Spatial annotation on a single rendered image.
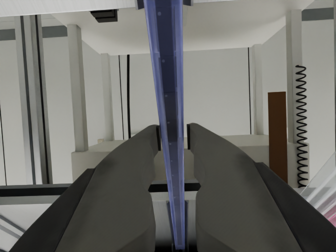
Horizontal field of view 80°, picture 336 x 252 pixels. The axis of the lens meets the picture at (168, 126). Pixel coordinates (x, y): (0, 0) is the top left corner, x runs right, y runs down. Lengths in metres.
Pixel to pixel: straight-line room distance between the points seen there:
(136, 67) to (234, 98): 0.96
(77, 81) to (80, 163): 0.24
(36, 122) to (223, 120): 1.64
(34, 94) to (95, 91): 1.53
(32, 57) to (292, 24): 0.69
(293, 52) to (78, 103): 0.64
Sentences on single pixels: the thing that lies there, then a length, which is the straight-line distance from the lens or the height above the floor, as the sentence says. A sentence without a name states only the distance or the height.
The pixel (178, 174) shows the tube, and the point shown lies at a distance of 0.16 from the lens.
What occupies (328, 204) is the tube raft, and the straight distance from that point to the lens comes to 0.26.
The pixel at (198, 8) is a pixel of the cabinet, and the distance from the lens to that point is 0.63.
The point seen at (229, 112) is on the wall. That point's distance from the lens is 1.97.
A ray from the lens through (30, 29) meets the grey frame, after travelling 0.60.
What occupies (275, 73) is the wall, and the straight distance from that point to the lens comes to 2.15.
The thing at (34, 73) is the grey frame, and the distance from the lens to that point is 0.57.
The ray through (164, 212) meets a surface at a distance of 0.25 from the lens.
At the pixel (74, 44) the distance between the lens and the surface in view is 0.71.
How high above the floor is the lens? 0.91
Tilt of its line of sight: 2 degrees up
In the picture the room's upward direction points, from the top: 177 degrees clockwise
